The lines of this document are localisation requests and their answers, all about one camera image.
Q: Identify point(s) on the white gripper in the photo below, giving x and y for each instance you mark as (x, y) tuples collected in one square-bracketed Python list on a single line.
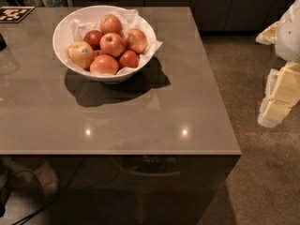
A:
[(289, 37)]

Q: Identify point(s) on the white paper bowl liner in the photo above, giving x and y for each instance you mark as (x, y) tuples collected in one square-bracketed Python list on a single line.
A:
[(80, 25)]

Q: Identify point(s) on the front red-yellow apple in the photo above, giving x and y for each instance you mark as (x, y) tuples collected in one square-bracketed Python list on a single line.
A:
[(104, 64)]

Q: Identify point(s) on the small hidden red apple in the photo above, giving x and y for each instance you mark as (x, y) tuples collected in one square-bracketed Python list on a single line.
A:
[(96, 53)]

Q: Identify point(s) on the dark red apple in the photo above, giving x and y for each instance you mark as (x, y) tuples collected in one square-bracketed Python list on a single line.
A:
[(93, 38)]

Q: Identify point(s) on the yellow apple with sticker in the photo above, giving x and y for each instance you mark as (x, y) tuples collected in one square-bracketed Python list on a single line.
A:
[(81, 54)]

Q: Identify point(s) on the black white fiducial marker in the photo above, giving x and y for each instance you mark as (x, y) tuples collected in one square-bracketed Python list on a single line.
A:
[(11, 14)]

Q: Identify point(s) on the black object at left edge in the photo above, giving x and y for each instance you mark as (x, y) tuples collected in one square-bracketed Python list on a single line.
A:
[(3, 44)]

